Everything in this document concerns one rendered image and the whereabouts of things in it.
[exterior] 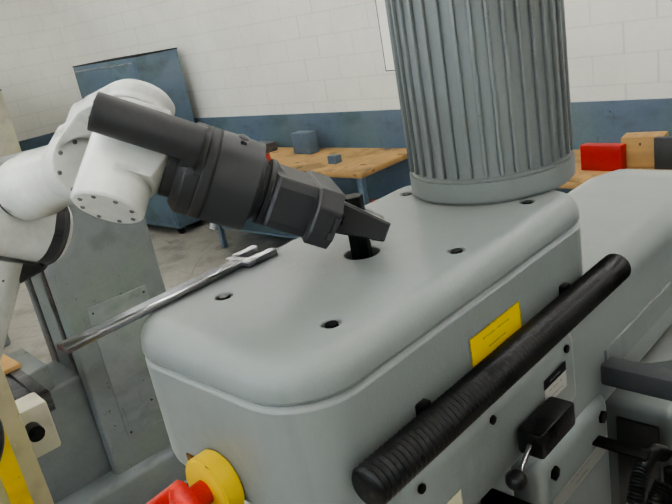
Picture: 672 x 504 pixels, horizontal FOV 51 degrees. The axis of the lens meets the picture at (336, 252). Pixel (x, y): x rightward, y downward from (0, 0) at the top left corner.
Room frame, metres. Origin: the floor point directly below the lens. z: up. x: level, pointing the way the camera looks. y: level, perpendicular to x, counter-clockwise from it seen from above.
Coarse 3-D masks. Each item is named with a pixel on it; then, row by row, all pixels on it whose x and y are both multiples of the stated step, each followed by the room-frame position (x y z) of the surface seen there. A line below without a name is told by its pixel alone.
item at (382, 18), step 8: (376, 0) 6.08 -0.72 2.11; (384, 0) 6.02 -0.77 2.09; (376, 8) 6.09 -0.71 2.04; (384, 8) 6.03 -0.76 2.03; (384, 16) 6.04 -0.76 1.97; (384, 24) 6.05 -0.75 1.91; (384, 32) 6.06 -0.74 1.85; (384, 40) 6.07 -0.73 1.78; (384, 48) 6.08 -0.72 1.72; (384, 56) 6.09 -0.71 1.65; (392, 56) 6.02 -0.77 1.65; (384, 64) 6.10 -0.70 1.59; (392, 64) 6.03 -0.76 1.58
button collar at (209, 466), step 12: (204, 456) 0.52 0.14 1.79; (216, 456) 0.51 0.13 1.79; (192, 468) 0.52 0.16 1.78; (204, 468) 0.50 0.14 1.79; (216, 468) 0.50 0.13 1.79; (228, 468) 0.50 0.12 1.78; (192, 480) 0.52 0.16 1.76; (204, 480) 0.51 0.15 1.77; (216, 480) 0.49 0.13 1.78; (228, 480) 0.50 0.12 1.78; (216, 492) 0.50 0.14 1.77; (228, 492) 0.49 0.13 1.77; (240, 492) 0.50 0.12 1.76
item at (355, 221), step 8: (344, 208) 0.65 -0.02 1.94; (352, 208) 0.65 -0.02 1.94; (360, 208) 0.66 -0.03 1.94; (344, 216) 0.65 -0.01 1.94; (352, 216) 0.65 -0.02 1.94; (360, 216) 0.65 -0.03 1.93; (368, 216) 0.66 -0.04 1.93; (376, 216) 0.66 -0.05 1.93; (344, 224) 0.65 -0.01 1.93; (352, 224) 0.65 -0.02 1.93; (360, 224) 0.65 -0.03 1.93; (368, 224) 0.65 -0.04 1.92; (376, 224) 0.66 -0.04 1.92; (384, 224) 0.66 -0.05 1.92; (336, 232) 0.65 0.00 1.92; (344, 232) 0.65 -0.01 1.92; (352, 232) 0.65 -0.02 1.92; (360, 232) 0.65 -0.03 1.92; (368, 232) 0.65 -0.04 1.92; (376, 232) 0.66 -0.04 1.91; (384, 232) 0.66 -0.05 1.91; (376, 240) 0.66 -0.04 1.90; (384, 240) 0.66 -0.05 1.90
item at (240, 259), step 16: (240, 256) 0.72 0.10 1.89; (256, 256) 0.70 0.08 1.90; (272, 256) 0.71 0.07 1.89; (208, 272) 0.68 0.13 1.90; (224, 272) 0.68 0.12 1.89; (176, 288) 0.65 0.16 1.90; (192, 288) 0.65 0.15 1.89; (144, 304) 0.62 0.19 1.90; (160, 304) 0.62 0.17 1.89; (112, 320) 0.60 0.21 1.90; (128, 320) 0.60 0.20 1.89; (80, 336) 0.57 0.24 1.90; (96, 336) 0.57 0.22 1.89; (64, 352) 0.56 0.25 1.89
